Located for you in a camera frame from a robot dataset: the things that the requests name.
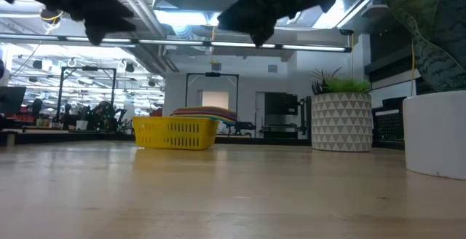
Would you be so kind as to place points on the black station frame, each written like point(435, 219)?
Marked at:
point(87, 68)
point(213, 74)

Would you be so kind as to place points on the yellow measuring cup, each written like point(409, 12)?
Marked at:
point(218, 118)

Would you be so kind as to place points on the black cabinet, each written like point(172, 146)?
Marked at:
point(280, 104)

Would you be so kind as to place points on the black table frame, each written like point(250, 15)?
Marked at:
point(73, 137)

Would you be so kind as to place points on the black perforated box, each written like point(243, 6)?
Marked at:
point(387, 129)

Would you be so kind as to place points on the snake plant in white pot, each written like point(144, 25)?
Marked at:
point(433, 133)

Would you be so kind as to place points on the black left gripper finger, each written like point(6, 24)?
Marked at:
point(109, 13)
point(95, 35)

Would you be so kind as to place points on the yellow plastic basket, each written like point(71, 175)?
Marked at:
point(174, 133)

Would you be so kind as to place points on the dark desk monitor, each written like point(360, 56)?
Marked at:
point(11, 98)

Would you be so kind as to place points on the long ceiling light bar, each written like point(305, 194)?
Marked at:
point(174, 42)

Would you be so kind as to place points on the red measuring cup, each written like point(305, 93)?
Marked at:
point(204, 110)

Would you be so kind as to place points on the distant black robot arms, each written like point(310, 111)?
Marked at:
point(105, 113)

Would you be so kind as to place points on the triangle-patterned succulent planter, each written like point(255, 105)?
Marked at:
point(342, 122)

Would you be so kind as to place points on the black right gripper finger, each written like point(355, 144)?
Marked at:
point(262, 38)
point(247, 16)

